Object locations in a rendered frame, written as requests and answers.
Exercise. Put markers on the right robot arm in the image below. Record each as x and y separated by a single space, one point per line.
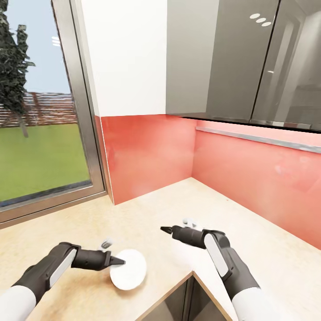
248 299

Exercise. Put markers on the saucer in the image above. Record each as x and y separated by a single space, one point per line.
129 275

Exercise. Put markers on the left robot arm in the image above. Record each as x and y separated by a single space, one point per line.
17 303

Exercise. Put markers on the fixed window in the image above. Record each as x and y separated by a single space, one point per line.
50 156

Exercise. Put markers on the countertop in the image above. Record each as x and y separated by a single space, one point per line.
287 269
89 295

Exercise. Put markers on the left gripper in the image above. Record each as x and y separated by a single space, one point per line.
98 260

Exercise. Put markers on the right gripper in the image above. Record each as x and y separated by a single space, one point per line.
183 234

